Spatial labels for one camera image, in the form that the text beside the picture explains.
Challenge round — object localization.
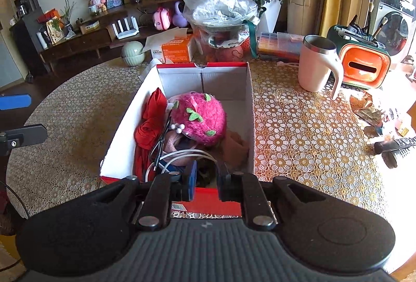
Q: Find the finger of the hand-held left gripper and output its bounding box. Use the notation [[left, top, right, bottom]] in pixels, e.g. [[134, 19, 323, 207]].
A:
[[0, 94, 32, 111], [0, 124, 49, 157]]

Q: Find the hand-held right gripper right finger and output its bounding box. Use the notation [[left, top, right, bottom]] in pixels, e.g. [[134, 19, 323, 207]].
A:
[[217, 161, 329, 233]]

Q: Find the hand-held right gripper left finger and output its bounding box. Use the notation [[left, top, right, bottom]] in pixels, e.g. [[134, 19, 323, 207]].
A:
[[94, 160, 198, 233]]

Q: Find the white cable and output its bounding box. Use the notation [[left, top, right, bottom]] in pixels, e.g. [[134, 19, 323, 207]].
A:
[[145, 149, 217, 182]]

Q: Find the peach fleece slipper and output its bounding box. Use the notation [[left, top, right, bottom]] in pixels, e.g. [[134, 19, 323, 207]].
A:
[[223, 130, 250, 169]]

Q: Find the pink fleece slipper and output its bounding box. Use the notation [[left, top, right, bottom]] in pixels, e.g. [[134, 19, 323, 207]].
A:
[[162, 132, 196, 156]]

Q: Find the thin black cable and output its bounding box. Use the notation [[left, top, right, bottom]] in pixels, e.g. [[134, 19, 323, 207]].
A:
[[149, 116, 173, 172]]

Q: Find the fuzzy pink strawberry hat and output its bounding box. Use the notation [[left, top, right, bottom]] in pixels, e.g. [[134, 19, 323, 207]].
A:
[[169, 92, 227, 148]]

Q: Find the red cloth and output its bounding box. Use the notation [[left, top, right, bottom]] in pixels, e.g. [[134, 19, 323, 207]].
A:
[[134, 87, 168, 182]]

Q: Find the red rimmed white cardboard box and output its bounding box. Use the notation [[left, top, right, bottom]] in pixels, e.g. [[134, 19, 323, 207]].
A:
[[99, 61, 256, 216]]

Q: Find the black side cabinet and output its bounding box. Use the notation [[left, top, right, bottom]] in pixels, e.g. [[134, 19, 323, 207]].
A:
[[10, 12, 47, 75]]

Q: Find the white bottle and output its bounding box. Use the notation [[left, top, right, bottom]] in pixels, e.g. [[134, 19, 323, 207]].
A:
[[36, 31, 49, 50]]

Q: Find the decorated paper bag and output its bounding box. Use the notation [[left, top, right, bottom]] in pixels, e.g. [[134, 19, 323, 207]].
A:
[[45, 18, 68, 46]]

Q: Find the wooden television cabinet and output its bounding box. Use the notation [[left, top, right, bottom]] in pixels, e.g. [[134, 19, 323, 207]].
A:
[[39, 0, 251, 69]]

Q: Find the grass plant in pot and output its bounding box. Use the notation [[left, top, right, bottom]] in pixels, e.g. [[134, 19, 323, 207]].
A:
[[60, 0, 77, 37]]

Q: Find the black coffee machine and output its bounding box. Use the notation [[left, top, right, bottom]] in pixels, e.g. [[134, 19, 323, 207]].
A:
[[15, 0, 40, 20]]

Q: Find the small wooden box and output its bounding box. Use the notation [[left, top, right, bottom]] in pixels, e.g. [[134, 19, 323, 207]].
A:
[[80, 20, 101, 35]]

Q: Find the pale green ribbed container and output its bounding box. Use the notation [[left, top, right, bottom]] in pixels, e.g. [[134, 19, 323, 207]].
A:
[[121, 41, 146, 67]]

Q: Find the orange tissue box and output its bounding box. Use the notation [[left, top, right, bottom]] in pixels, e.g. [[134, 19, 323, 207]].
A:
[[142, 27, 196, 65]]

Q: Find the white router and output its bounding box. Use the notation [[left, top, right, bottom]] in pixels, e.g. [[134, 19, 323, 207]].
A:
[[112, 18, 140, 40]]

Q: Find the glass bowl with fruit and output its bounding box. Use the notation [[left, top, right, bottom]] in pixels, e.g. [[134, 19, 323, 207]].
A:
[[192, 20, 261, 63]]

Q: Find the white travel mug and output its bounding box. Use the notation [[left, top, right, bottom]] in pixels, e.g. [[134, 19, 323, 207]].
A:
[[298, 35, 344, 100]]

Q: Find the colourful flat plastic case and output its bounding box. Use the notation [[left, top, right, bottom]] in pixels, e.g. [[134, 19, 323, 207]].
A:
[[258, 31, 307, 63]]

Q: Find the dark green ribbon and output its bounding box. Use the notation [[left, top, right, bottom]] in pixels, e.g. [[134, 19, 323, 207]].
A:
[[245, 7, 268, 59]]

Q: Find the purple kettlebell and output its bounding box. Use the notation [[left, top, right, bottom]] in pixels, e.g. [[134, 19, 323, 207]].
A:
[[172, 2, 189, 28]]

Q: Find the pink toy case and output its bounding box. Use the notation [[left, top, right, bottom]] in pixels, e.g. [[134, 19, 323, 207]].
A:
[[153, 7, 173, 31]]

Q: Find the pile of small wrappers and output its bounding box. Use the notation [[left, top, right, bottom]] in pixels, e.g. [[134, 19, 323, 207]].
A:
[[349, 92, 414, 138]]

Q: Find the short black tube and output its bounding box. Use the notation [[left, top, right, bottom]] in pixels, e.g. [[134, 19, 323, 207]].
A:
[[382, 152, 399, 170]]

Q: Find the clear plastic bag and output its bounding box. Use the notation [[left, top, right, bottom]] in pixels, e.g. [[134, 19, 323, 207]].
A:
[[183, 0, 261, 30]]

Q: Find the green and orange tissue holder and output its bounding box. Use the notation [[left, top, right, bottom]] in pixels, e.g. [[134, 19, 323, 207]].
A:
[[327, 24, 391, 89]]

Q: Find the makeup brush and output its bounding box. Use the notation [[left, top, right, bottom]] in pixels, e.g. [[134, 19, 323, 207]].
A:
[[367, 2, 375, 33], [372, 17, 389, 39]]

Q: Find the white washing machine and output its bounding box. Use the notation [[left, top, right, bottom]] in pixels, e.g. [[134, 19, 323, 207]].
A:
[[374, 0, 416, 57]]

